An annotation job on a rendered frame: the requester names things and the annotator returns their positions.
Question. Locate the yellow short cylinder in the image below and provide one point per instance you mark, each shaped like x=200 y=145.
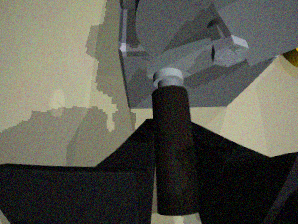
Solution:
x=292 y=57

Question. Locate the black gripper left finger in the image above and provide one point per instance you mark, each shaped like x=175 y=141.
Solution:
x=119 y=190

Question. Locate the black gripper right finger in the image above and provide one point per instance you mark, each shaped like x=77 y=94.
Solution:
x=237 y=185

